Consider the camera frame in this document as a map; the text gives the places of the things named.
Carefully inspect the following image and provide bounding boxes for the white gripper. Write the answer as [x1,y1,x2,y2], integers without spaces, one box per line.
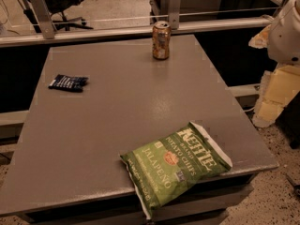
[248,25,300,128]

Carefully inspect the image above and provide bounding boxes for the orange soda can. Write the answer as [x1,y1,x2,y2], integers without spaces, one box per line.
[152,21,172,60]

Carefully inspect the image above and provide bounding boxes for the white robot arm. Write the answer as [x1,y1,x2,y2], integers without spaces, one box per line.
[248,0,300,128]

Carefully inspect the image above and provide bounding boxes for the blue rxbar blueberry wrapper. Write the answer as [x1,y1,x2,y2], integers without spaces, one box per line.
[48,74,88,93]

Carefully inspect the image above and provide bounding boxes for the green jalapeno chips bag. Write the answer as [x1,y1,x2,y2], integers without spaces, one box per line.
[121,122,233,220]

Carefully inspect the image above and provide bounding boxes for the black office chair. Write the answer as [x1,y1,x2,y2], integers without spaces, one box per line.
[22,0,94,34]

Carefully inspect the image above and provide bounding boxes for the metal frame rail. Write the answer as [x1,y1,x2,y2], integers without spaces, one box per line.
[0,15,273,47]

